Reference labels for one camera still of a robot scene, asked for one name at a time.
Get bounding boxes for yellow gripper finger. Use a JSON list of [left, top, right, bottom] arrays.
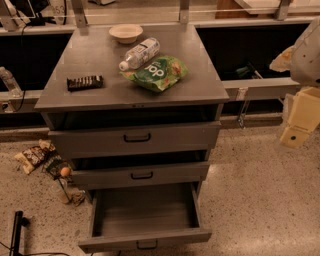
[[269, 46, 294, 72]]

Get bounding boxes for clear plastic water bottle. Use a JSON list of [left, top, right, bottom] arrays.
[[119, 38, 160, 71]]

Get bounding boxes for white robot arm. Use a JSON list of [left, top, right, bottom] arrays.
[[269, 17, 320, 87]]

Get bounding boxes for grey top drawer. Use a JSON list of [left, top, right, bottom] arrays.
[[49, 122, 221, 159]]

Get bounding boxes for grey drawer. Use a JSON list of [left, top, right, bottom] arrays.
[[49, 122, 221, 159], [72, 162, 209, 190], [79, 183, 212, 253]]

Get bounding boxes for grey middle drawer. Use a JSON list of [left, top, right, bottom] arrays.
[[72, 162, 209, 190]]

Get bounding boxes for grey drawer cabinet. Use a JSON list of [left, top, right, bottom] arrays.
[[34, 23, 230, 201]]

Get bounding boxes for grey bottom drawer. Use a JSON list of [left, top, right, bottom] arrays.
[[79, 183, 212, 253]]

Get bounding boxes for clear bottle at left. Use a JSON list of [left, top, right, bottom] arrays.
[[0, 67, 23, 98]]

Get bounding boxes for green chip bag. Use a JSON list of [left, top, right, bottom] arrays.
[[120, 55, 188, 93]]

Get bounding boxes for white paper bowl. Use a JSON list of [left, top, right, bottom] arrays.
[[109, 24, 143, 44]]

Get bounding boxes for orange ball on floor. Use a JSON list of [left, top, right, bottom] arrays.
[[60, 167, 71, 177]]

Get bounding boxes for dark green bag on floor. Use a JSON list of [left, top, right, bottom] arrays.
[[42, 155, 72, 180]]

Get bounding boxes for clear cup on floor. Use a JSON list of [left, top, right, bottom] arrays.
[[50, 179, 70, 204]]

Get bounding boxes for brown snack bag on floor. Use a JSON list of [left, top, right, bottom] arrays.
[[14, 139, 55, 175]]

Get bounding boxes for black stand on floor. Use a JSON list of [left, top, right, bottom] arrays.
[[9, 211, 30, 256]]

